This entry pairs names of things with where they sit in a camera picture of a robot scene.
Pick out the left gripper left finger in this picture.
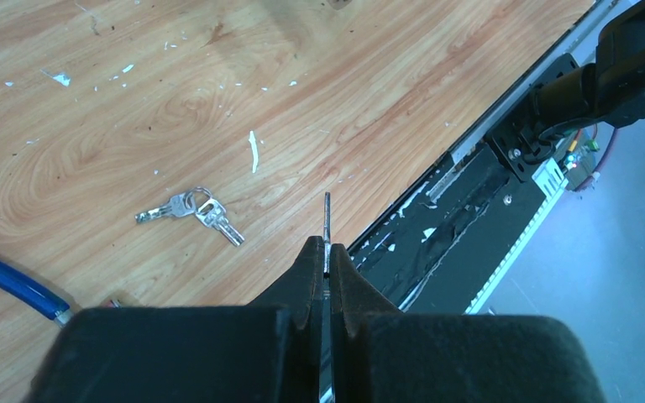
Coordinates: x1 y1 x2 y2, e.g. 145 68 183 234
26 236 325 402

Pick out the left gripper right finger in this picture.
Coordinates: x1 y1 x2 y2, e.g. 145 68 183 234
329 244 605 402

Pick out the silver key pair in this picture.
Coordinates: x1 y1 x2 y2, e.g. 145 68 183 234
134 186 244 247
319 191 333 402

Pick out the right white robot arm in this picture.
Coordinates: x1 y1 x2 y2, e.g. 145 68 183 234
523 1 645 165

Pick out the right circuit board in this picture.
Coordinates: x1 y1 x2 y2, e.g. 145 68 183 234
561 139 600 191

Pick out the blue cable lock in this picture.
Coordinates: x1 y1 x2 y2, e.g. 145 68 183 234
0 260 73 327

